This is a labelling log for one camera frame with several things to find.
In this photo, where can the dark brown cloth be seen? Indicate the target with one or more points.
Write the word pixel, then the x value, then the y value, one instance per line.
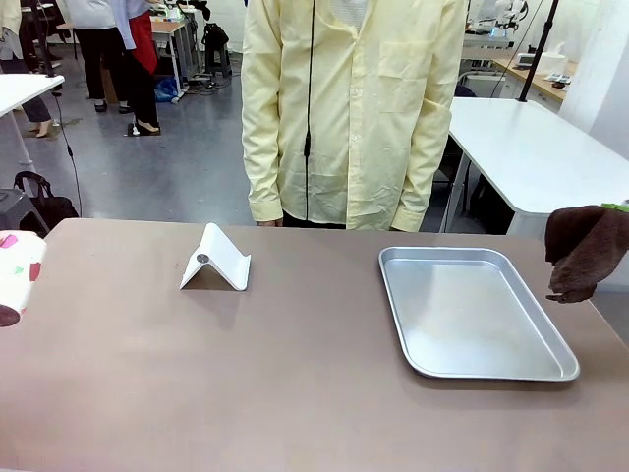
pixel 582 255

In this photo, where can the person right hand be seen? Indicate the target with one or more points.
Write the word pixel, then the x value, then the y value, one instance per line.
pixel 271 223

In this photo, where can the large white table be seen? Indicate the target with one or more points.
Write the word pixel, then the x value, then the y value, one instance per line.
pixel 531 152

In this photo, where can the wooden workbench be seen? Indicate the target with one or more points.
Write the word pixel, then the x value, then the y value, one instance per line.
pixel 535 78

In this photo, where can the white tissue box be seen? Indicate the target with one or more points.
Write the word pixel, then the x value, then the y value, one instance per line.
pixel 556 61

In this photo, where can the black tripod pole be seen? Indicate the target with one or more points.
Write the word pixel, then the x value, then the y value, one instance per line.
pixel 540 49

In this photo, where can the silver metal tray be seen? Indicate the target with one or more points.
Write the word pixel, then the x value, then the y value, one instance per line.
pixel 472 314

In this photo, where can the person in yellow shirt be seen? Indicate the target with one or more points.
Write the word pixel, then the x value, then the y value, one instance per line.
pixel 354 118

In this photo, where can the white folding stand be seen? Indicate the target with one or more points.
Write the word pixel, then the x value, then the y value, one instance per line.
pixel 218 260

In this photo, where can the black stool with backpack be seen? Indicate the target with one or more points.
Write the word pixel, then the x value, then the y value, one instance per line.
pixel 216 46

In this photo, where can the blue plastic bag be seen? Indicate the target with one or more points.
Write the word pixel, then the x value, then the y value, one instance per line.
pixel 165 91

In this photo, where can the grey desk with metal legs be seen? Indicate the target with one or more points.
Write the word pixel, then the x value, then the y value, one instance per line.
pixel 172 44

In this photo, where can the person with red apron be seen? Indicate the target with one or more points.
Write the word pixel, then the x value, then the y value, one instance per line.
pixel 142 64

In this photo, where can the person in black trousers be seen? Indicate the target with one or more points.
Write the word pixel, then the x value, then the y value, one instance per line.
pixel 100 54

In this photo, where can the grey plastic stool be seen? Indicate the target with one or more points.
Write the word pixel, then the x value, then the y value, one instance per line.
pixel 15 211

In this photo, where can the small white table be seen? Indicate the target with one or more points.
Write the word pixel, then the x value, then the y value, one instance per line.
pixel 22 93

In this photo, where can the person in beige coat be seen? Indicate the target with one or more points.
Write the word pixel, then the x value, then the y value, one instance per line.
pixel 22 64

